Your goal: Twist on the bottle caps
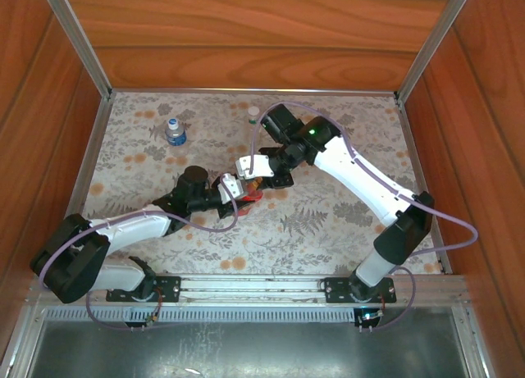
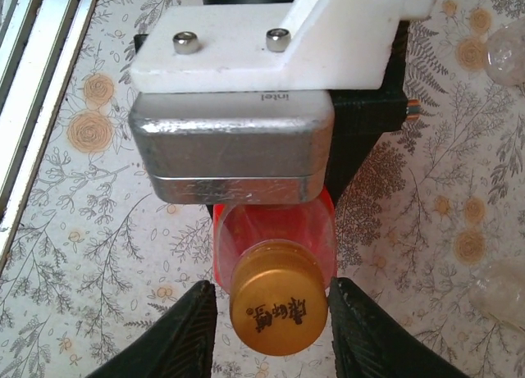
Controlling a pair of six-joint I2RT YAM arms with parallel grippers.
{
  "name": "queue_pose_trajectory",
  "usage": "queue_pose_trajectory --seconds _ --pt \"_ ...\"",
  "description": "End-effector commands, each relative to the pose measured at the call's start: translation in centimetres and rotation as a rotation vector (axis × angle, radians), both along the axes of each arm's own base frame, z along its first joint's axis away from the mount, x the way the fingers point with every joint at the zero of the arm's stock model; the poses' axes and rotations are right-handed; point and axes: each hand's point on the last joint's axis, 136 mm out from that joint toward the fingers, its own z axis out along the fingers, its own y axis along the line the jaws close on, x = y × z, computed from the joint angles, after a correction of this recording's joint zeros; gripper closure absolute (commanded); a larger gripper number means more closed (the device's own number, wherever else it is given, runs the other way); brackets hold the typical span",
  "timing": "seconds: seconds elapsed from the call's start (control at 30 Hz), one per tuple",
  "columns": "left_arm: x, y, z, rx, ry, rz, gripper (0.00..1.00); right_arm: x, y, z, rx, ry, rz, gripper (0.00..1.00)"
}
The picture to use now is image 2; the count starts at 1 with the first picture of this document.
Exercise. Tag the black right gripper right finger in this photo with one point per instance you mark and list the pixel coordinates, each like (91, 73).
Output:
(369, 341)

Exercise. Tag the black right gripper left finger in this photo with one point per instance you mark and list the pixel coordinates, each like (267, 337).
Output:
(176, 341)

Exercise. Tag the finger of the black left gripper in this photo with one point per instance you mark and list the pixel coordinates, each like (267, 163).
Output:
(218, 212)
(361, 128)

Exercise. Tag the red plastic bottle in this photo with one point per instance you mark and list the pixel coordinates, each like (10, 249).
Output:
(283, 226)

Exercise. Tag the gold bottle cap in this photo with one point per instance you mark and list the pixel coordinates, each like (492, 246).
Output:
(279, 312)

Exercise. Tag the clear plastic bottle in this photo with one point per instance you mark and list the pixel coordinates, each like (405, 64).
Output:
(506, 54)

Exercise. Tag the floral table mat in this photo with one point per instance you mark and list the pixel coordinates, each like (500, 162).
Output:
(451, 169)

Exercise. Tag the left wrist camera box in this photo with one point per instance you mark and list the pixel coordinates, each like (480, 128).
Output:
(229, 156)

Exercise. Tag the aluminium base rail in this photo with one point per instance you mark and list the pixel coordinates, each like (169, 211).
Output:
(24, 66)

